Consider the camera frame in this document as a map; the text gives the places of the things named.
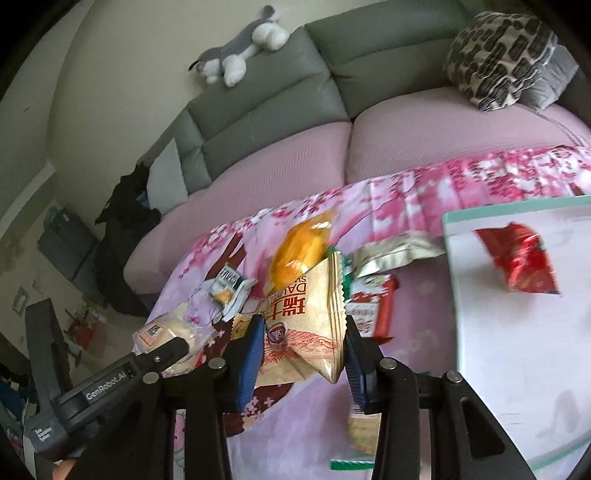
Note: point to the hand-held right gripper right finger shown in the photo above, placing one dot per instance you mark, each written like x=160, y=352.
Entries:
x=358, y=374

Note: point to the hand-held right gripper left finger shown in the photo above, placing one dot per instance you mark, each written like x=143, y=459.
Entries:
x=248, y=369

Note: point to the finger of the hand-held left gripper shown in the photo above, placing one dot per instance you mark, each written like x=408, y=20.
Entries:
x=161, y=353

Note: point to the clear pale bun packet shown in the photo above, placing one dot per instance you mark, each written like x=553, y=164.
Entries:
x=178, y=330

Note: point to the beige swiss roll packet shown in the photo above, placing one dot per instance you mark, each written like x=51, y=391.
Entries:
x=304, y=323

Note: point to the orange yellow snack packet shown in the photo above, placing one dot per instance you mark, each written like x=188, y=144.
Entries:
x=300, y=244

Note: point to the white tray with green rim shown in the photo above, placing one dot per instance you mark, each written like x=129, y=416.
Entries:
x=508, y=346

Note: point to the red object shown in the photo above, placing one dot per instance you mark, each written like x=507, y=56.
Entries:
x=83, y=330

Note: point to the red and white snack packet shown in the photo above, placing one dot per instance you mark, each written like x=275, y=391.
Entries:
x=374, y=309

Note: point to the small green-edged pastry packet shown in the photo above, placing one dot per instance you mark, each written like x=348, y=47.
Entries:
x=226, y=288

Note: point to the gold beige snack packet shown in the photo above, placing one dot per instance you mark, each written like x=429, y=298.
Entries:
x=392, y=258

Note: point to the black bag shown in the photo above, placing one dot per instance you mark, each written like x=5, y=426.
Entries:
x=120, y=230

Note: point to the grey storage box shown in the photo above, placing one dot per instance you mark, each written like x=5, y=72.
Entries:
x=64, y=240

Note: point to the light grey cushion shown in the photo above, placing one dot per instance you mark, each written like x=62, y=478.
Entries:
x=164, y=177

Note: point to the pink floral printed blanket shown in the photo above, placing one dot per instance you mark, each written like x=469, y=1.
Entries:
x=415, y=198

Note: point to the pink ribbed sofa cover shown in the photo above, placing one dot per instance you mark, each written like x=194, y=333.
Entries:
x=277, y=175

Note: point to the red crinkled snack packet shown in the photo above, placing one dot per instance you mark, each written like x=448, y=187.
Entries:
x=521, y=258

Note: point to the grey and white plush dog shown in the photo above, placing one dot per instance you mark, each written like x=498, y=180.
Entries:
x=235, y=50

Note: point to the black and cream patterned pillow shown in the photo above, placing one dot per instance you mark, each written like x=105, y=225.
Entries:
x=494, y=60

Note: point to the grey pillow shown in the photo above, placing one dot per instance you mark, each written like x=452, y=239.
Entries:
x=551, y=83

